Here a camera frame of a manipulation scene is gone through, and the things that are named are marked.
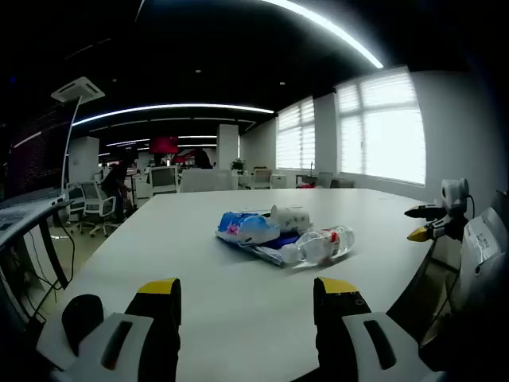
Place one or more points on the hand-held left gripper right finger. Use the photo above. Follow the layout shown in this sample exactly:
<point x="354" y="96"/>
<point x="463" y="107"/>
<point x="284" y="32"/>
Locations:
<point x="338" y="318"/>

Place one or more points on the clear water bottle item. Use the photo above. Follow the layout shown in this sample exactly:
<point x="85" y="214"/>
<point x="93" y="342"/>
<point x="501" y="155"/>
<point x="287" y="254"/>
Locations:
<point x="326" y="244"/>

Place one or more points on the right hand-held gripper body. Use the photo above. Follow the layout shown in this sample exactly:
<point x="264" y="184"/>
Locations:
<point x="455" y="195"/>

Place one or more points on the blue tissue packet item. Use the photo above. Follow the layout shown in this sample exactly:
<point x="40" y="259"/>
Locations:
<point x="246" y="227"/>

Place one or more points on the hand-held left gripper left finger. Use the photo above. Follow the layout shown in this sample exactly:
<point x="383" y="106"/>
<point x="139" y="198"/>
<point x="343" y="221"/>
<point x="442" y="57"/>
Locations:
<point x="155" y="318"/>

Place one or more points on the white table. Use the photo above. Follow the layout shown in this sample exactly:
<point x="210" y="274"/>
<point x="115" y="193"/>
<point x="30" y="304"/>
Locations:
<point x="238" y="310"/>

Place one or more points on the blue round disc item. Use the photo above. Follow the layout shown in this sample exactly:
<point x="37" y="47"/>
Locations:
<point x="287" y="240"/>

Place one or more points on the beige chair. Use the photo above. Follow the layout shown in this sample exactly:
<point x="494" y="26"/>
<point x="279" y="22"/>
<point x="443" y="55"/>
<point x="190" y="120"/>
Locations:
<point x="261" y="177"/>

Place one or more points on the white paper cup item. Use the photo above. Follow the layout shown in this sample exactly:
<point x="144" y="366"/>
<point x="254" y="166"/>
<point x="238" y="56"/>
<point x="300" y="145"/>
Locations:
<point x="292" y="219"/>

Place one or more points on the white square-back chair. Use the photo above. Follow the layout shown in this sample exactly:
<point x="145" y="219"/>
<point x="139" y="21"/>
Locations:
<point x="164" y="179"/>

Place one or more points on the potted green plant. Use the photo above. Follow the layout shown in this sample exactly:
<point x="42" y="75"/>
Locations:
<point x="238" y="165"/>

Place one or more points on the white desk with black legs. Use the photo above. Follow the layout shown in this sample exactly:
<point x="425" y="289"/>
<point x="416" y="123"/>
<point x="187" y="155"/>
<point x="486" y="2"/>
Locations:
<point x="24" y="215"/>

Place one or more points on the dark wall display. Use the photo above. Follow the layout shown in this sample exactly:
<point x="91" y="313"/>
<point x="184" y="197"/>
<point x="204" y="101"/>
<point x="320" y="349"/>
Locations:
<point x="36" y="155"/>

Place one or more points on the small window with blinds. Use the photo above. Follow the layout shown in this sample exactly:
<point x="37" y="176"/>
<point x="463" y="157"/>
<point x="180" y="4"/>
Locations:
<point x="296" y="135"/>

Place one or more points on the ceiling air conditioner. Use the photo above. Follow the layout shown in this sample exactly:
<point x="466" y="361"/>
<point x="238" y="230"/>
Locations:
<point x="77" y="89"/>

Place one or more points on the red hanging screen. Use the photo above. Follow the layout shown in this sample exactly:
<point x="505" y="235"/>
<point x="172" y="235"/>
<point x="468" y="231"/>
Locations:
<point x="164" y="144"/>

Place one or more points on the white labelled device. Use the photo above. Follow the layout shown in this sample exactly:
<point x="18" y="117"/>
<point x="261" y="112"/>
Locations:
<point x="481" y="246"/>

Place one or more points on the white mesh office chair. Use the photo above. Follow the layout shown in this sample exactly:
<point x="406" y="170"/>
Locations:
<point x="95" y="199"/>

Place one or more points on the white blue-print pouch item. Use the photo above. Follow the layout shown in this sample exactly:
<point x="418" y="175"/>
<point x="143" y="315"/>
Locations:
<point x="266" y="254"/>

